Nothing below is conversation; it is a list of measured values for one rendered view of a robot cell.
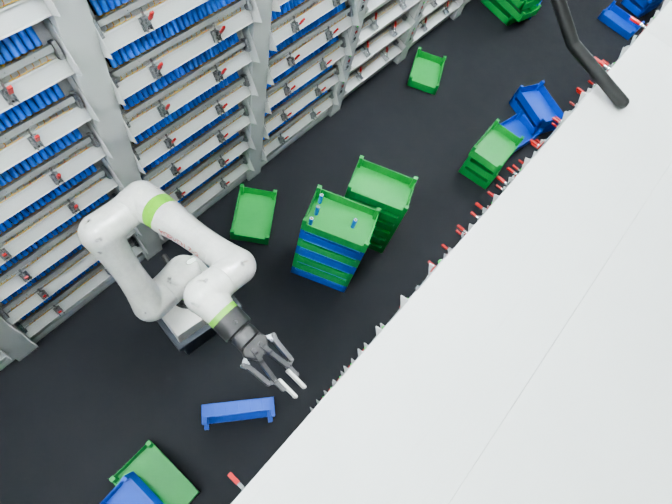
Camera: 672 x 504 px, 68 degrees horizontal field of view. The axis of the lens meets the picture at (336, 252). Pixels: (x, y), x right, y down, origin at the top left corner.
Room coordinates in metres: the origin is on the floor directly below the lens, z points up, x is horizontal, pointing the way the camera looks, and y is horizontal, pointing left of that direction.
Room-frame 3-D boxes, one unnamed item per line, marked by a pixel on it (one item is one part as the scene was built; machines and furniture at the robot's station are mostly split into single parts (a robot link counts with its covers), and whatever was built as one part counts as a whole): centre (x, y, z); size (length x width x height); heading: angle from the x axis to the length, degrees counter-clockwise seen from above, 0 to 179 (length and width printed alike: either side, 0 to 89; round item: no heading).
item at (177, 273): (0.62, 0.52, 0.52); 0.16 x 0.13 x 0.19; 161
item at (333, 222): (1.15, 0.03, 0.52); 0.30 x 0.20 x 0.08; 91
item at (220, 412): (0.29, 0.13, 0.10); 0.30 x 0.08 x 0.20; 117
